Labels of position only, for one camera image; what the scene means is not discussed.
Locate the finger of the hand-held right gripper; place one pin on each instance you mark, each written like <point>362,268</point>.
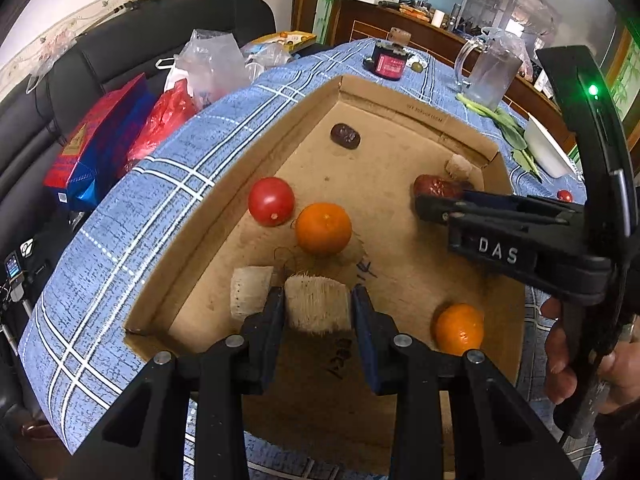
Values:
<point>500,205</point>

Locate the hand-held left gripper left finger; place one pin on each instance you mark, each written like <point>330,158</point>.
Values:
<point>274,345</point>

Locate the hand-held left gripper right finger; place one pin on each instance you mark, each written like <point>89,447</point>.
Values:
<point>367,350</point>

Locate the corn cob piece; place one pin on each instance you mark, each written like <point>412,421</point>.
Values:
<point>460,166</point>
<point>247,290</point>
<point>317,305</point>

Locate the large red date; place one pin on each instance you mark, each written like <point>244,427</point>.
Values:
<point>437,185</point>

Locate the orange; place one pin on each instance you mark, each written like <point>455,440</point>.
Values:
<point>322,227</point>
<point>459,329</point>

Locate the cardboard box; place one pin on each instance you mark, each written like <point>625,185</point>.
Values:
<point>425,270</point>

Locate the dark date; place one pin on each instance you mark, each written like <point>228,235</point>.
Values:
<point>346,135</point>

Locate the person's right forearm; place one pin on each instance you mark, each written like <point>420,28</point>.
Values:
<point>622,445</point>

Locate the person's right hand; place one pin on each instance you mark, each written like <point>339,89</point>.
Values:
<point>625,375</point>

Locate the green vegetable stalk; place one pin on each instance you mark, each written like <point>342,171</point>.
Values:
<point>525,162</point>
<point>492,117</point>

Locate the small red tomato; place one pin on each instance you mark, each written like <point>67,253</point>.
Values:
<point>564,195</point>

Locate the white bowl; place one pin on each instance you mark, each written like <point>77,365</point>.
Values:
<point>545,150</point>

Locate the glass pitcher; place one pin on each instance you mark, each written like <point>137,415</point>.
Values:
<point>492,75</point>

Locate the small green fruit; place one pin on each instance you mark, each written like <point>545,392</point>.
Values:
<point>416,66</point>

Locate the dark bottle pink label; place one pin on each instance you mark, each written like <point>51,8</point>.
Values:
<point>390,65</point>

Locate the white paper roll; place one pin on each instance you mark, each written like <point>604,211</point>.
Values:
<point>439,17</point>

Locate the blue plaid tablecloth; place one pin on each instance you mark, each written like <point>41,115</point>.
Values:
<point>150,185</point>

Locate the wooden counter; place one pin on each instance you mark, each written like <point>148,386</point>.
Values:
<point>360,25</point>

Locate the red plastic bag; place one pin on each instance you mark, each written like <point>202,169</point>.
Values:
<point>162,115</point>

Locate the yellow box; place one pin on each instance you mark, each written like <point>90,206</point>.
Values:
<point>290,39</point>

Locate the red blue package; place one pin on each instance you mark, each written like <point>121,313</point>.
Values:
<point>95,145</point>

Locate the small device with screen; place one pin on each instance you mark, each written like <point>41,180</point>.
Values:
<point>12,265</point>

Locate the clear plastic bag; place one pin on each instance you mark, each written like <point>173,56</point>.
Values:
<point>210,67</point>

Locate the black sofa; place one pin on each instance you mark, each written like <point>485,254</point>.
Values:
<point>100,60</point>

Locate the translucent plastic bag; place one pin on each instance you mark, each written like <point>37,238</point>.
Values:
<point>50,52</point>

